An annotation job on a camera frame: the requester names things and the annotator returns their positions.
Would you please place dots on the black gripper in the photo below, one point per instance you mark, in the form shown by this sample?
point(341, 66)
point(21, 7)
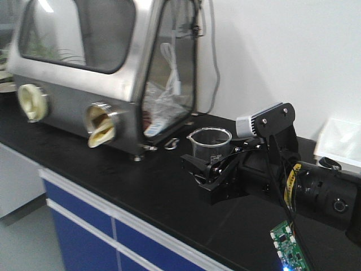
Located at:
point(258, 166)

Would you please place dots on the clear glass beaker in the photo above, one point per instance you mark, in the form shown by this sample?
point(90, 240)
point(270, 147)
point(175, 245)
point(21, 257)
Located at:
point(209, 144)

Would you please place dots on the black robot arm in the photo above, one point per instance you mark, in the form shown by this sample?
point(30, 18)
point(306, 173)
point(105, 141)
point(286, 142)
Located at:
point(324, 193)

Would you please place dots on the blue base cabinet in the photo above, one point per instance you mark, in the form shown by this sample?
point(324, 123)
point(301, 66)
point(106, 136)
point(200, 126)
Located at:
point(95, 234)

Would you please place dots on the white left storage bin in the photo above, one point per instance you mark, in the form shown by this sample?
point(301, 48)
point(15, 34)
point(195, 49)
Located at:
point(339, 140)

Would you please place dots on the green circuit board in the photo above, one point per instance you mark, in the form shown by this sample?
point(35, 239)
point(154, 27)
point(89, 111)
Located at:
point(287, 248)

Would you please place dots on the stainless steel glove box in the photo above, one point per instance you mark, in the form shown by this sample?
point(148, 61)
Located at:
point(119, 73)

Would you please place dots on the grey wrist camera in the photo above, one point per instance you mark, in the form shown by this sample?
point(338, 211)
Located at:
point(268, 121)

